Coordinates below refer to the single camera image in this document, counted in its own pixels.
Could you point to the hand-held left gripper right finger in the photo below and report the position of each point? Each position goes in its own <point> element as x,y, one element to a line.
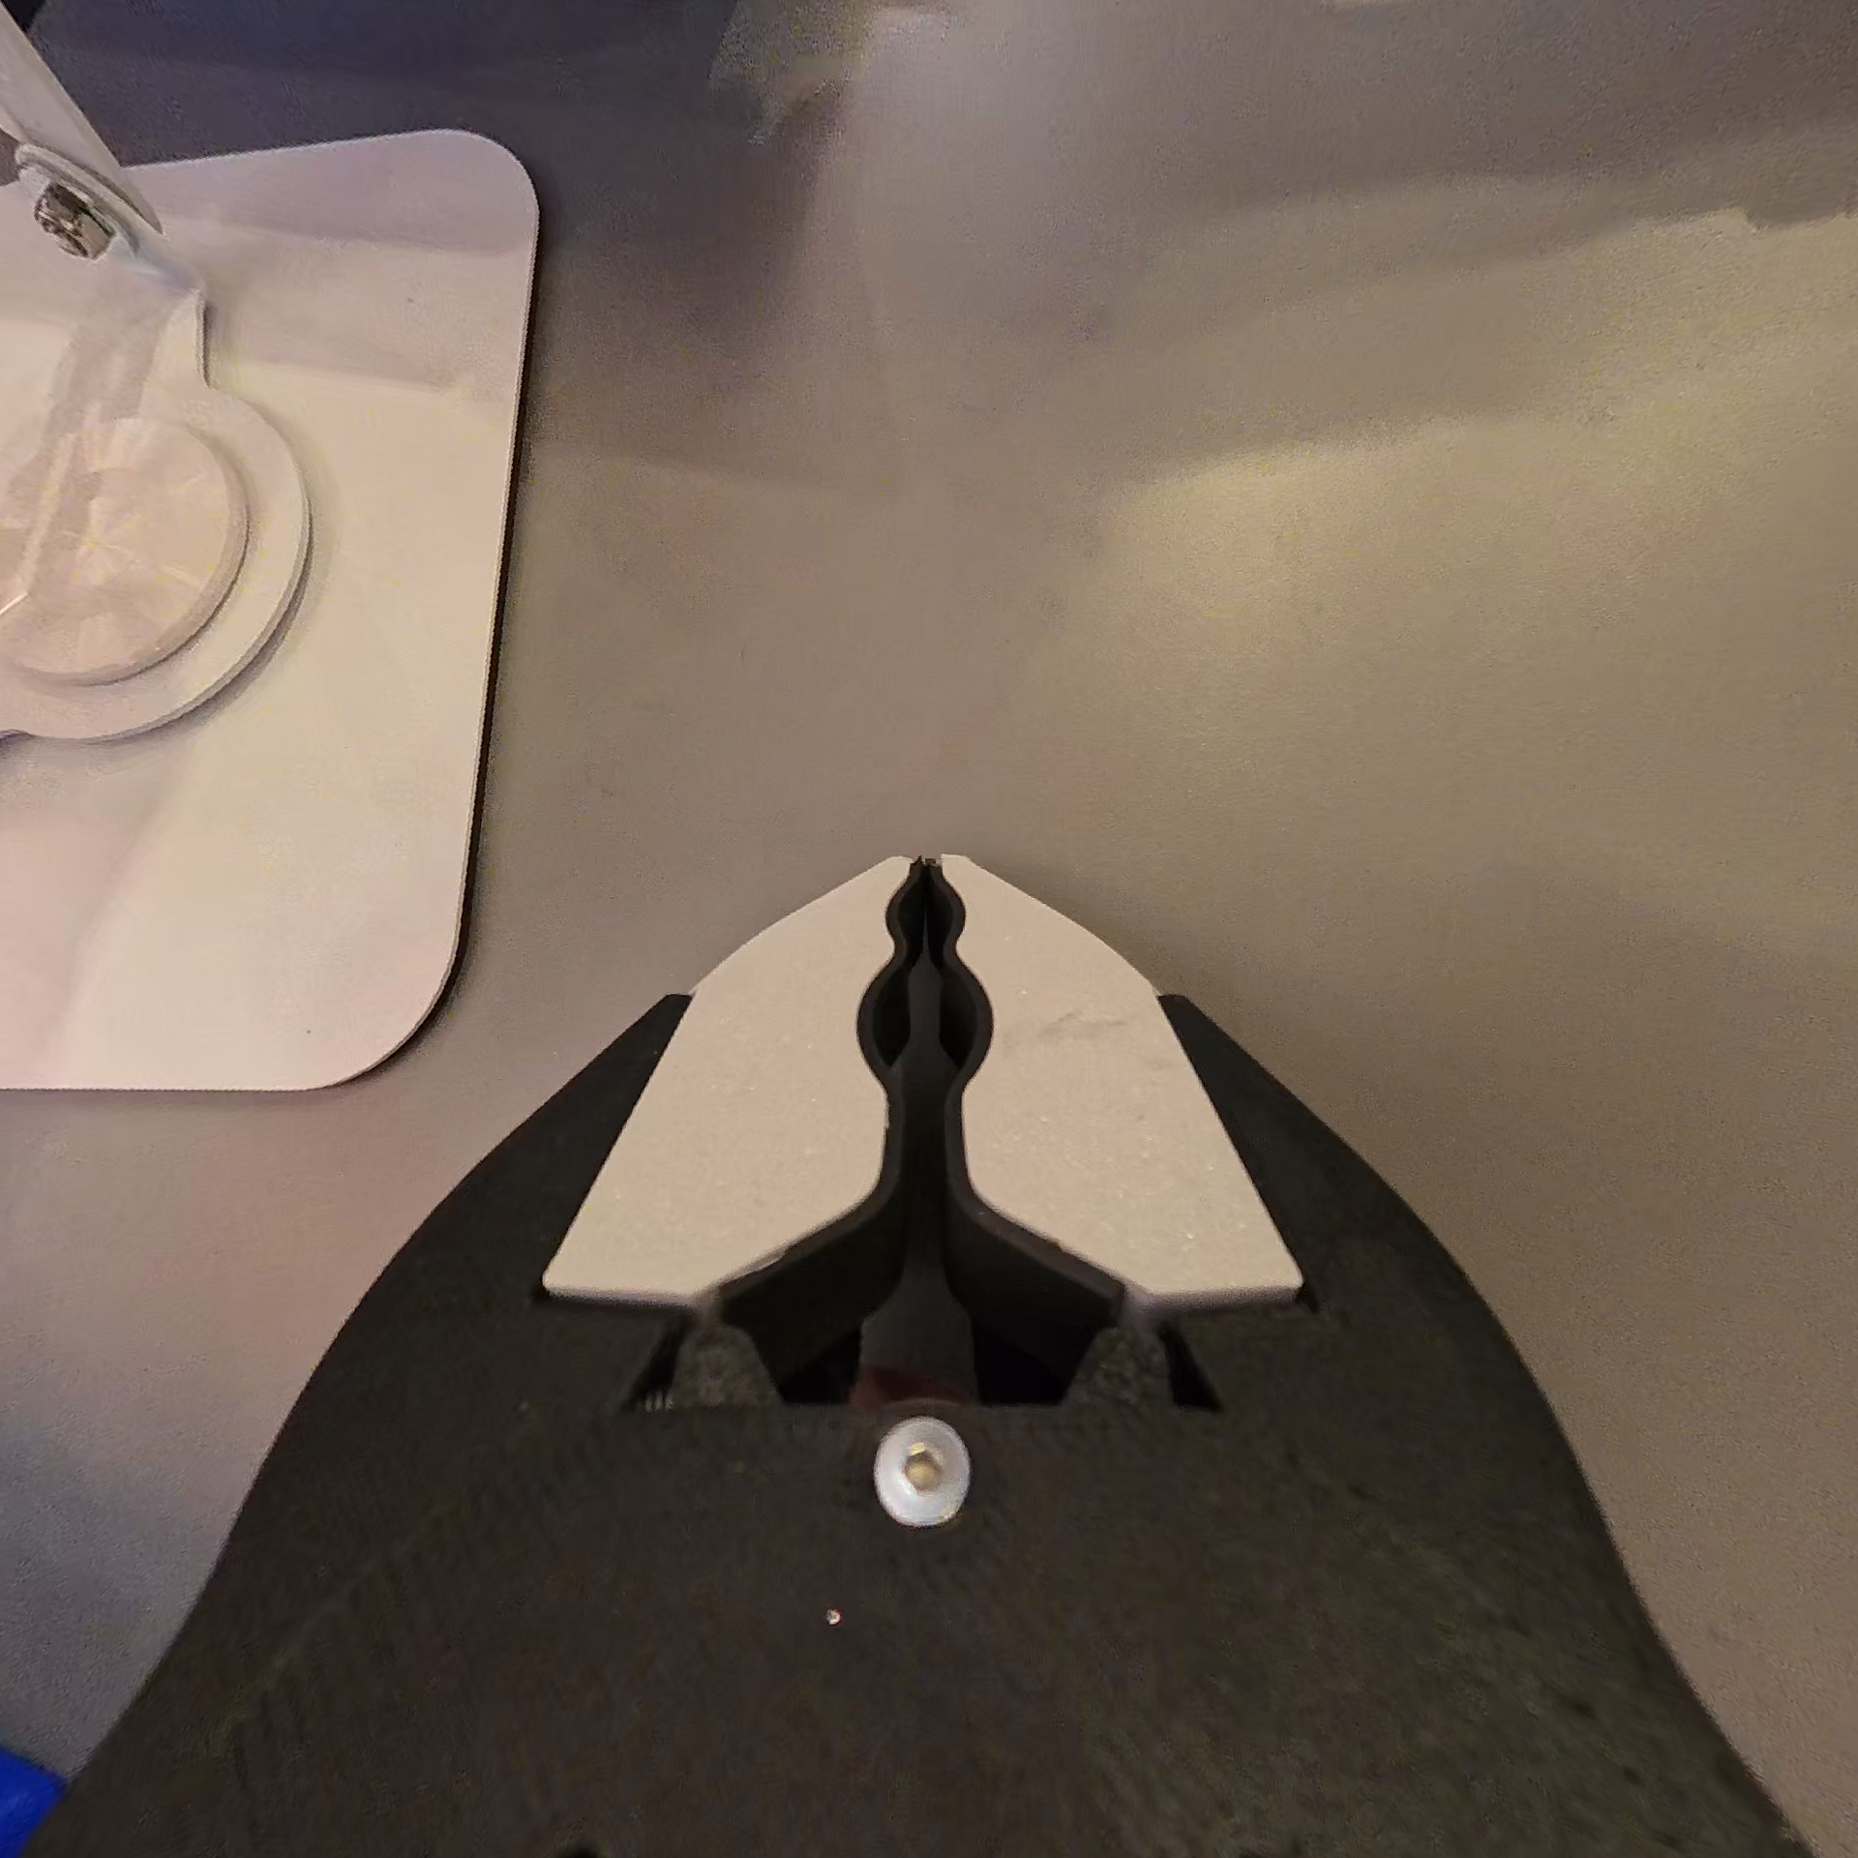
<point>1118,1146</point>

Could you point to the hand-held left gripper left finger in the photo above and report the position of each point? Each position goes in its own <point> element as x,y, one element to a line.
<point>726,1146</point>

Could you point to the blue plastic bin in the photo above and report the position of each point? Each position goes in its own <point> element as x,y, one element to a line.
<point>23,1793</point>

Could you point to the grey desk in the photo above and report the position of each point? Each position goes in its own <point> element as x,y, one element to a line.
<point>1162,580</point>

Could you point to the white stand with wooden board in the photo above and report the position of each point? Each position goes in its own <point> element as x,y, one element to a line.
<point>363,727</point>

